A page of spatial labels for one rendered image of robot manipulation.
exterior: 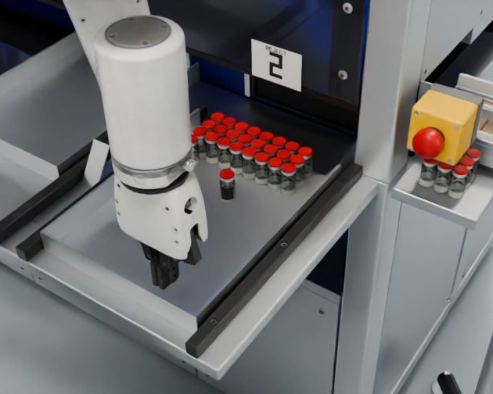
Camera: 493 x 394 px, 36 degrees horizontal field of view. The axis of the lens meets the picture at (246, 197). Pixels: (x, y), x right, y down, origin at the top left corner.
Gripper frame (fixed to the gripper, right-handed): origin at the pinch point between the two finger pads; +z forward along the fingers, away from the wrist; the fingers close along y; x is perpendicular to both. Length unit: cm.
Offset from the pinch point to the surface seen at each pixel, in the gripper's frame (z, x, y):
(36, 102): 6, -22, 47
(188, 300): 6.1, -1.8, -1.8
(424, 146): -6.2, -31.5, -18.0
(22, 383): 95, -15, 68
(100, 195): 4.3, -9.0, 19.5
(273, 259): 4.1, -12.0, -7.7
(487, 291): 93, -109, -17
